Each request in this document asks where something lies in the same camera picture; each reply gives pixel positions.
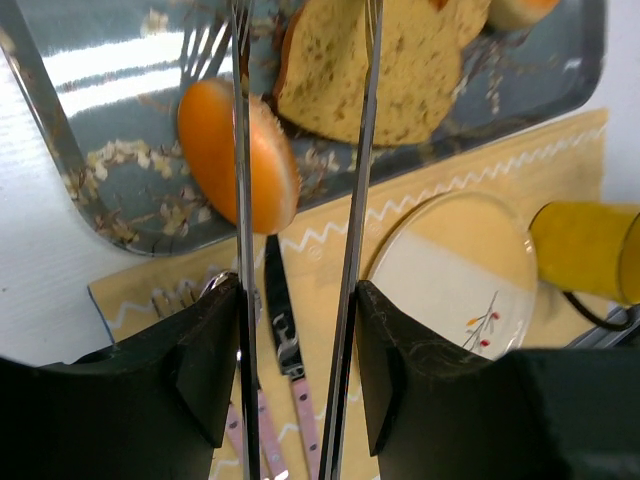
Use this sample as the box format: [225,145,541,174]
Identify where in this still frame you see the yellow placemat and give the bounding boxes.
[88,108,609,479]

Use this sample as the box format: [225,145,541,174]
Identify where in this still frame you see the orange sesame bun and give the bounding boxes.
[177,78,301,235]

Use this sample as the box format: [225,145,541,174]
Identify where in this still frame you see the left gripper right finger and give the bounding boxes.
[356,281,639,479]

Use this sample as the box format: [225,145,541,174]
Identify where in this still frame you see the bread slice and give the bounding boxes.
[429,0,491,48]
[273,1,462,146]

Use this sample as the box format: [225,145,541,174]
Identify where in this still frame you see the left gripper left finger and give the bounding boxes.
[1,275,239,479]

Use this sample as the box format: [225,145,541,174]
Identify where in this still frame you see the white and yellow plate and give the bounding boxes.
[367,191,538,359]

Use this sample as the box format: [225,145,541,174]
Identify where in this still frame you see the pink handled knife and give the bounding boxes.
[264,235,321,479]

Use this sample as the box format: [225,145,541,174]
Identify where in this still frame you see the pink handled fork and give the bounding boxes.
[150,280,201,320]

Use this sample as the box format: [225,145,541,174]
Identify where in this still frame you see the metal serving tongs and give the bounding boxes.
[227,1,383,479]

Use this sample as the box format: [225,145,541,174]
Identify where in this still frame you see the orange bagel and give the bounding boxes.
[488,0,560,31]

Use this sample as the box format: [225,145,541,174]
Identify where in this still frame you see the aluminium frame rail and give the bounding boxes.
[566,306,639,349]

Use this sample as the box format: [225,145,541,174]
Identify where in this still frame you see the pink handled spoon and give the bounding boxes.
[202,269,266,480]

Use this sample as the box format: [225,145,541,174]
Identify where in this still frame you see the yellow mug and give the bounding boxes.
[529,201,639,332]

